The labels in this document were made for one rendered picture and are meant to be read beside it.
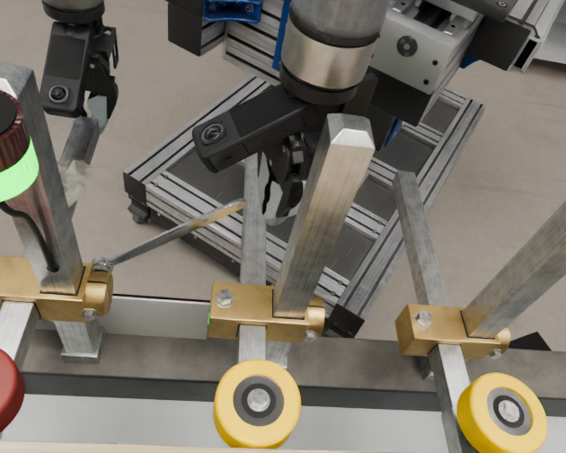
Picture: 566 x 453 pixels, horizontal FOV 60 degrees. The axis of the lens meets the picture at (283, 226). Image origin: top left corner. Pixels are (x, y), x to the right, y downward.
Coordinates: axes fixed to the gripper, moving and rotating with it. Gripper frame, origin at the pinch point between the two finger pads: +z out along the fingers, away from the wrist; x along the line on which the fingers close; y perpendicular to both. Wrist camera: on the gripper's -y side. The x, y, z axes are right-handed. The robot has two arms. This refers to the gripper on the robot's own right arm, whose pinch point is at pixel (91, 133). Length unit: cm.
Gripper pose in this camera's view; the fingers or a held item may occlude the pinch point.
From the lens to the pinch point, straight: 80.2
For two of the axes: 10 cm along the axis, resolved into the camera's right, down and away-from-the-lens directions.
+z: -1.7, 6.1, 7.7
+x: -9.9, -1.0, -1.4
